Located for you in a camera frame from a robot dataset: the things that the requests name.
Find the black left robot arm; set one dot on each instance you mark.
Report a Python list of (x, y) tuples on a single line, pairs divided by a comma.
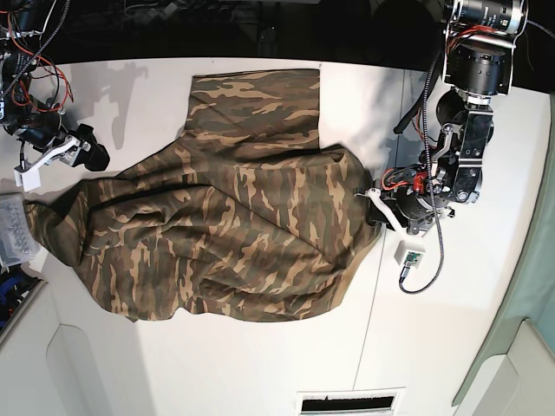
[(453, 115)]

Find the white slotted table vent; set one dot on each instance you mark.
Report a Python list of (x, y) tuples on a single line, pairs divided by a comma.
[(384, 401)]

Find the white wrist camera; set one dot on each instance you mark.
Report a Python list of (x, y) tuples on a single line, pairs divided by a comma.
[(28, 180), (409, 254)]

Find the clear plastic screw box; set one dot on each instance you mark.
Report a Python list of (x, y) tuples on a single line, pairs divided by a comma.
[(17, 244)]

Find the grey tray with blue items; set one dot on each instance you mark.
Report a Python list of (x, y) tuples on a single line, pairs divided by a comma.
[(18, 290)]

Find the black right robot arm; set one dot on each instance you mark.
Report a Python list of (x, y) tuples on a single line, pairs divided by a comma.
[(34, 91)]

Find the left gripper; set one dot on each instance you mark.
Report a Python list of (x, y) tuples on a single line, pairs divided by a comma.
[(413, 211)]

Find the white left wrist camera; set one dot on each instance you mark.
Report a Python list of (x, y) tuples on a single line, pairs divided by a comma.
[(409, 254)]

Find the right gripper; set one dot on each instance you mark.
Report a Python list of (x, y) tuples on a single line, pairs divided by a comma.
[(71, 147)]

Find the camouflage t-shirt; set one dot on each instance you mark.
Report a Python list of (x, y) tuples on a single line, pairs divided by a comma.
[(244, 214)]

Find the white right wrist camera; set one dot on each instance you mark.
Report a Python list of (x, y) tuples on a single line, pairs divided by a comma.
[(28, 180)]

